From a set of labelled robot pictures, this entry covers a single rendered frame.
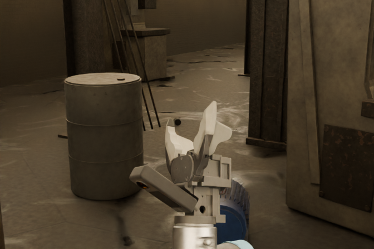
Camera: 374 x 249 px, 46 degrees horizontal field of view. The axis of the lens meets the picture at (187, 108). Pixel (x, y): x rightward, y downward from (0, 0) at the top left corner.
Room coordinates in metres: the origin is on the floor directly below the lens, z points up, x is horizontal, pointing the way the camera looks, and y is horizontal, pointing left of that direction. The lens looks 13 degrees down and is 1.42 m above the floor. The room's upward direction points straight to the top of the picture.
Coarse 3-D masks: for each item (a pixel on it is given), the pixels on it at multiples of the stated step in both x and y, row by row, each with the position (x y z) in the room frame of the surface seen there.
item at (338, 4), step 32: (320, 0) 2.76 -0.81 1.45; (352, 0) 2.62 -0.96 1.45; (288, 32) 2.93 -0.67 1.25; (320, 32) 2.75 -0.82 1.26; (352, 32) 2.61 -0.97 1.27; (288, 64) 2.92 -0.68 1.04; (320, 64) 2.74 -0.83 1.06; (352, 64) 2.60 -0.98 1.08; (288, 96) 2.89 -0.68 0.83; (320, 96) 2.73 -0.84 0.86; (352, 96) 2.59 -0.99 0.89; (288, 128) 2.88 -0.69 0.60; (320, 128) 2.72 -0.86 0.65; (352, 128) 2.57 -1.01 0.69; (288, 160) 2.87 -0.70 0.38; (320, 160) 2.71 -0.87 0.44; (352, 160) 2.55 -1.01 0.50; (288, 192) 2.86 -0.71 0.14; (320, 192) 2.67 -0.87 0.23; (352, 192) 2.54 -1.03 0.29; (352, 224) 2.54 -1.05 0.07
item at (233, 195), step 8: (232, 184) 2.56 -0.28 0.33; (232, 192) 2.47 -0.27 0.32; (240, 192) 2.49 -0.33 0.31; (224, 200) 2.35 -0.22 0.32; (232, 200) 2.37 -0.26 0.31; (240, 200) 2.44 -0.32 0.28; (248, 200) 2.54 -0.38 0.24; (224, 208) 2.26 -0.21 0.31; (232, 208) 2.26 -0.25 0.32; (240, 208) 2.34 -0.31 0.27; (248, 208) 2.42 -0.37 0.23; (232, 216) 2.24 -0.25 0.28; (240, 216) 2.25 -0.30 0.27; (248, 216) 2.38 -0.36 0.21; (216, 224) 2.25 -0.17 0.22; (224, 224) 2.24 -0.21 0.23; (232, 224) 2.24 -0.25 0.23; (240, 224) 2.23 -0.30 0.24; (248, 224) 2.60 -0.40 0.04; (224, 232) 2.24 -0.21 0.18; (232, 232) 2.24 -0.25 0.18; (240, 232) 2.23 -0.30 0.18; (224, 240) 2.24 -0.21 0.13; (232, 240) 2.24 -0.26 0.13
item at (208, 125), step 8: (208, 112) 0.70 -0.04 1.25; (208, 120) 0.70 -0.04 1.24; (200, 128) 0.70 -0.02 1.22; (208, 128) 0.69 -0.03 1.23; (216, 128) 0.71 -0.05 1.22; (224, 128) 0.71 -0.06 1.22; (200, 136) 0.70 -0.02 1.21; (216, 136) 0.71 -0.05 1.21; (224, 136) 0.71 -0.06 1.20; (200, 144) 0.69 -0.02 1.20; (216, 144) 0.71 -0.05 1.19
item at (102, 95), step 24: (72, 96) 3.09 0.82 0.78; (96, 96) 3.03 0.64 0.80; (120, 96) 3.08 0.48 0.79; (72, 120) 3.10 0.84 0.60; (96, 120) 3.03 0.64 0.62; (120, 120) 3.07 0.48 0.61; (72, 144) 3.12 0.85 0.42; (96, 144) 3.03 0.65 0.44; (120, 144) 3.07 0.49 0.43; (72, 168) 3.14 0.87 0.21; (96, 168) 3.03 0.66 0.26; (120, 168) 3.07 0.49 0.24; (96, 192) 3.03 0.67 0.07; (120, 192) 3.06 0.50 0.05
